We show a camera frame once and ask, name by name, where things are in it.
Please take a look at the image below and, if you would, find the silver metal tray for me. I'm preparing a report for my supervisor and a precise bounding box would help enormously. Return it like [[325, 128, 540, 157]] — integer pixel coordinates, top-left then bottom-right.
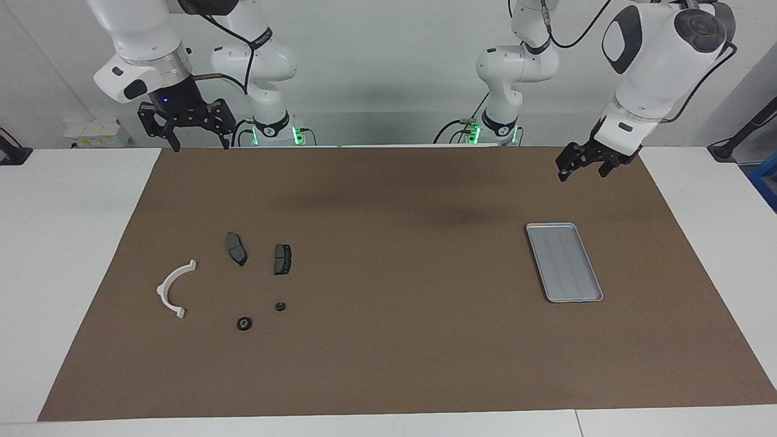
[[526, 223, 604, 303]]

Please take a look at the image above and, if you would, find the blue crate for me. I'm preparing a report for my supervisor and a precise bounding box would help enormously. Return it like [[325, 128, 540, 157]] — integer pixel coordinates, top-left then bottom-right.
[[748, 153, 777, 213]]

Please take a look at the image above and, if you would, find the black clamp mount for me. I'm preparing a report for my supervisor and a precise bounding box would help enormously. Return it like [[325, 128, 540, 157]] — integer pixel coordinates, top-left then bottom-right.
[[0, 127, 32, 166]]

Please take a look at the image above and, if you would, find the white curved plastic bracket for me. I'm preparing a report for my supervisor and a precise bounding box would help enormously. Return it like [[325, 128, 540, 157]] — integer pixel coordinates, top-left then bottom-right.
[[156, 260, 198, 319]]

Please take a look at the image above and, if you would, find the white box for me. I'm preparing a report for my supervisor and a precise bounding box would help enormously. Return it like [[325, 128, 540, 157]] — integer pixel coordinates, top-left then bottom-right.
[[64, 118, 131, 148]]

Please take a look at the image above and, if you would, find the dark grey curved brake pad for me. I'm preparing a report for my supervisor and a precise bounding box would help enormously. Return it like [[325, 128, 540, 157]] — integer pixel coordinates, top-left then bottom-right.
[[225, 232, 248, 266]]

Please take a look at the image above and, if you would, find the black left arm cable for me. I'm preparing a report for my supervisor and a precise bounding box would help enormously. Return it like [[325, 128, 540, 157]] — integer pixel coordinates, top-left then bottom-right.
[[539, 0, 739, 123]]

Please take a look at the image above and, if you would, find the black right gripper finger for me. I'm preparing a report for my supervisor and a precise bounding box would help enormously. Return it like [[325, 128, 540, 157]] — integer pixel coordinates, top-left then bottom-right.
[[209, 98, 236, 150], [138, 102, 182, 152]]

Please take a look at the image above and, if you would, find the brown table mat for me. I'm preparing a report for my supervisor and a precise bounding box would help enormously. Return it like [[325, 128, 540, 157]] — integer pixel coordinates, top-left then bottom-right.
[[38, 146, 777, 421]]

